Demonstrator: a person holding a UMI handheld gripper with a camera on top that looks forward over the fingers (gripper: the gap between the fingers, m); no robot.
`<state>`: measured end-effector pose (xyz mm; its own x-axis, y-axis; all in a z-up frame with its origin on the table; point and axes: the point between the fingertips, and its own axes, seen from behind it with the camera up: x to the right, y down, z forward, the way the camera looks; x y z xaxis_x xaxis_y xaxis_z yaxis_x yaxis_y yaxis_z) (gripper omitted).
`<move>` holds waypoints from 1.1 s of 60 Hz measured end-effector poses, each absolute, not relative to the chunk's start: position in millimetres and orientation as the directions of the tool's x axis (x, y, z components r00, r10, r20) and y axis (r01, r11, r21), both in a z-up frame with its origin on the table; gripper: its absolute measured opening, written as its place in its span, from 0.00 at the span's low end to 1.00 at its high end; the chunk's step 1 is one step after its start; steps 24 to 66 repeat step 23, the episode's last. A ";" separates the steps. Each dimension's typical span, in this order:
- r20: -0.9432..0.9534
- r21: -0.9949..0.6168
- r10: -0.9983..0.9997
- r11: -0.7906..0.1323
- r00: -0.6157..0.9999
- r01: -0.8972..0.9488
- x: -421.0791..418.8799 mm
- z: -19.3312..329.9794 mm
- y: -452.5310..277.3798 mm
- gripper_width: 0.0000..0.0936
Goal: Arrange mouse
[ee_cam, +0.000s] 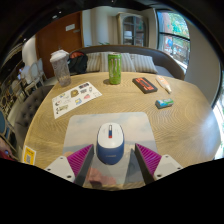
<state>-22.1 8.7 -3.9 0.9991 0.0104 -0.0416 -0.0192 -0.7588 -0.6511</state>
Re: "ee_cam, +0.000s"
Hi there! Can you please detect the striped beige cushion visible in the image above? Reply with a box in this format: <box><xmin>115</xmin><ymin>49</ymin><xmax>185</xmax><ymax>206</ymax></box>
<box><xmin>85</xmin><ymin>52</ymin><xmax>103</xmax><ymax>73</ymax></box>
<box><xmin>99</xmin><ymin>51</ymin><xmax>137</xmax><ymax>74</ymax></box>
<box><xmin>129</xmin><ymin>53</ymin><xmax>159</xmax><ymax>75</ymax></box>

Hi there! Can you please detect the sky print mouse pad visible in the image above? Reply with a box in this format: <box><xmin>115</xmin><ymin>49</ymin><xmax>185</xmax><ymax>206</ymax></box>
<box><xmin>62</xmin><ymin>111</ymin><xmax>159</xmax><ymax>190</ymax></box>

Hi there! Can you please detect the clear shaker bottle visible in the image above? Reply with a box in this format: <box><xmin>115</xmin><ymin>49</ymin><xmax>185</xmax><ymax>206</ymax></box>
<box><xmin>49</xmin><ymin>49</ymin><xmax>72</xmax><ymax>88</ymax></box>

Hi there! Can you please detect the green drink can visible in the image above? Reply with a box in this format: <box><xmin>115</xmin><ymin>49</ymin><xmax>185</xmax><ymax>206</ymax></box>
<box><xmin>107</xmin><ymin>51</ymin><xmax>123</xmax><ymax>86</ymax></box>

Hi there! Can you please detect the black and orange box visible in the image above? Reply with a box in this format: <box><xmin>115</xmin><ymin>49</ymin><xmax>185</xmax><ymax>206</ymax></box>
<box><xmin>131</xmin><ymin>76</ymin><xmax>159</xmax><ymax>95</ymax></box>

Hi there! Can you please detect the dark framed window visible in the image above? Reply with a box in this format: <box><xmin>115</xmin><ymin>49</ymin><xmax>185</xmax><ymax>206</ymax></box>
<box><xmin>156</xmin><ymin>9</ymin><xmax>191</xmax><ymax>75</ymax></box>

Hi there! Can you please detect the brown wooden door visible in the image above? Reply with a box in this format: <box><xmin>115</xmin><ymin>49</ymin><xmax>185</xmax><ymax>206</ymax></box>
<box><xmin>35</xmin><ymin>11</ymin><xmax>85</xmax><ymax>80</ymax></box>

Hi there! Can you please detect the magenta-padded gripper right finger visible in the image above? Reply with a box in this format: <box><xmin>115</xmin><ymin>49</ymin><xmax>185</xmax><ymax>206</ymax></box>
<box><xmin>133</xmin><ymin>143</ymin><xmax>184</xmax><ymax>185</ymax></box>

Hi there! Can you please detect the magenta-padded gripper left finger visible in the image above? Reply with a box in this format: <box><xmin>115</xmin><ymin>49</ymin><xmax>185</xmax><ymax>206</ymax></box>
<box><xmin>44</xmin><ymin>143</ymin><xmax>96</xmax><ymax>187</ymax></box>

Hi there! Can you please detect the black bag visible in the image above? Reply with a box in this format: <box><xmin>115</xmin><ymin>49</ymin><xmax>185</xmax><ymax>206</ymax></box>
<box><xmin>67</xmin><ymin>50</ymin><xmax>89</xmax><ymax>75</ymax></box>

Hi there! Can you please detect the green and blue packet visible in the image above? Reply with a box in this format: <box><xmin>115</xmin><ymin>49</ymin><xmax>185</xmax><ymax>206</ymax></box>
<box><xmin>154</xmin><ymin>97</ymin><xmax>175</xmax><ymax>110</ymax></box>

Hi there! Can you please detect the yellow card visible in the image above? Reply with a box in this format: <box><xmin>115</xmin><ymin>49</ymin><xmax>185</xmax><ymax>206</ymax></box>
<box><xmin>22</xmin><ymin>145</ymin><xmax>37</xmax><ymax>166</ymax></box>

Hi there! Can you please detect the white and blue computer mouse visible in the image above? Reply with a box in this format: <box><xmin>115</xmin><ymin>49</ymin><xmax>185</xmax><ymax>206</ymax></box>
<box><xmin>95</xmin><ymin>122</ymin><xmax>126</xmax><ymax>166</ymax></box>

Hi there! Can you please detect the white sticker sheet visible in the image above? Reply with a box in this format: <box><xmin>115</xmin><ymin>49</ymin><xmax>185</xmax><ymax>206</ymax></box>
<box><xmin>51</xmin><ymin>81</ymin><xmax>103</xmax><ymax>120</ymax></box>

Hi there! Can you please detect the grey curved sofa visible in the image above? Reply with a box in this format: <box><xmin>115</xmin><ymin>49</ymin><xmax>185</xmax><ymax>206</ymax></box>
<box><xmin>69</xmin><ymin>44</ymin><xmax>186</xmax><ymax>81</ymax></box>

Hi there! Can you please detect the group of white chairs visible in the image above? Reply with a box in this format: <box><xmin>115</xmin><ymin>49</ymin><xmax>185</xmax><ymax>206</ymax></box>
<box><xmin>17</xmin><ymin>58</ymin><xmax>48</xmax><ymax>98</ymax></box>

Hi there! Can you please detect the arched glass door cabinet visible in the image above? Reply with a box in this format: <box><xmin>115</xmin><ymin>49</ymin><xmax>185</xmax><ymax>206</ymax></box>
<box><xmin>116</xmin><ymin>12</ymin><xmax>150</xmax><ymax>48</ymax></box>

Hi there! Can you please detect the grey tufted chair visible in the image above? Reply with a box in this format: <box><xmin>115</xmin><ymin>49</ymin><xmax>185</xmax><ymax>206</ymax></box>
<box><xmin>14</xmin><ymin>84</ymin><xmax>55</xmax><ymax>148</ymax></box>

